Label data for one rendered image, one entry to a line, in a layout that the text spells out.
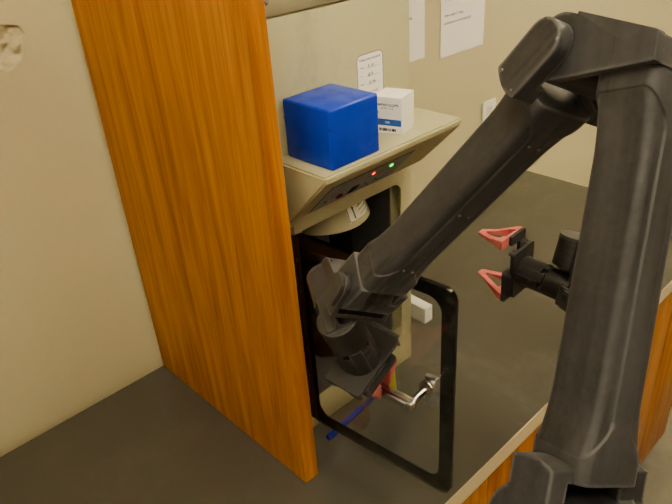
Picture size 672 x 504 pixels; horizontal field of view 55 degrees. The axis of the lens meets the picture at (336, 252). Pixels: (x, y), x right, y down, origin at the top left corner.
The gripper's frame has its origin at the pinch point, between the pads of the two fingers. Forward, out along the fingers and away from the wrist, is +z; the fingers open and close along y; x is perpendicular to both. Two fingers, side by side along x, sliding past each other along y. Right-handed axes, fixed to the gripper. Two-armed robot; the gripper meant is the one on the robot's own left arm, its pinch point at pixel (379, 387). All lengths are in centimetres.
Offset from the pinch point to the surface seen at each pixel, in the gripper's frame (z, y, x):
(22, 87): -41, -5, -67
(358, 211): -2.6, -26.5, -23.3
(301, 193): -23.2, -13.8, -16.3
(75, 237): -13, 7, -66
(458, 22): 20, -111, -59
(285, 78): -35.1, -24.2, -22.3
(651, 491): 159, -58, 19
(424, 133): -17.6, -35.3, -9.9
